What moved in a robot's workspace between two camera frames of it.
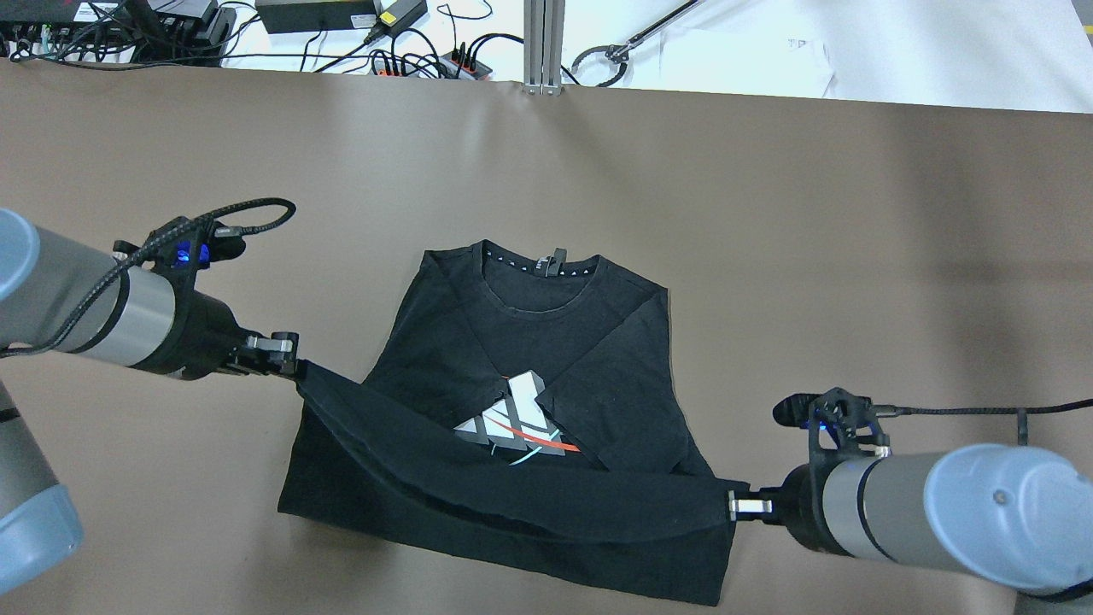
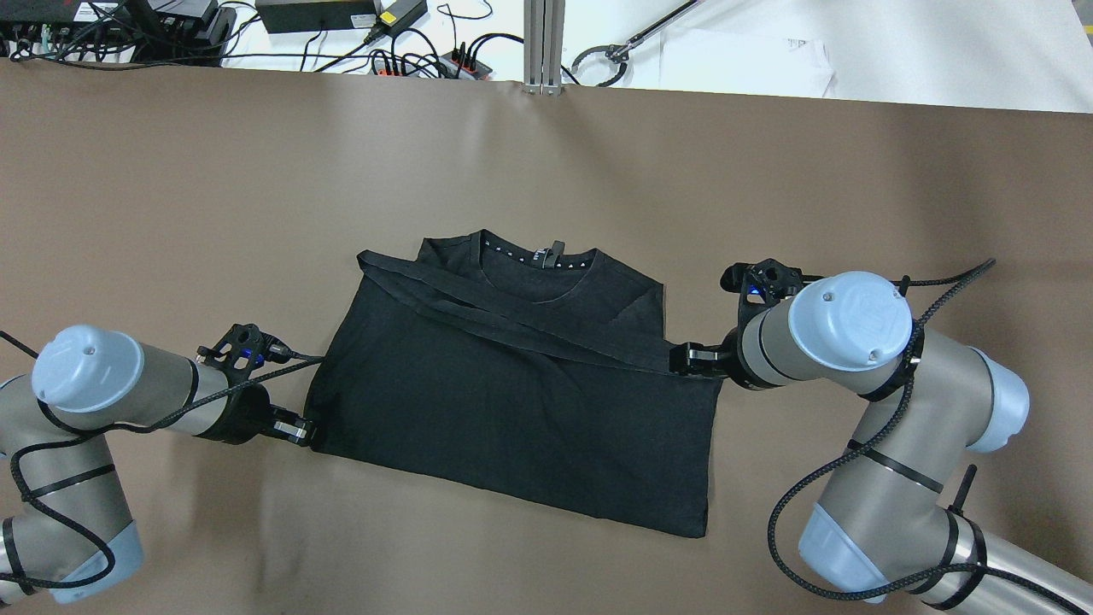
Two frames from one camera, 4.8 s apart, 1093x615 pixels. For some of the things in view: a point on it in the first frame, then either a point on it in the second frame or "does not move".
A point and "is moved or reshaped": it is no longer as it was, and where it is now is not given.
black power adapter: x=298 y=15 does not move
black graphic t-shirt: x=519 y=413 is moved or reshaped
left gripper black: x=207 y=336 to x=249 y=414
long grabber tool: x=620 y=51 does not move
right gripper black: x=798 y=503 to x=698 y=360
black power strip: x=455 y=66 does not move
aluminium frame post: x=544 y=25 does not move
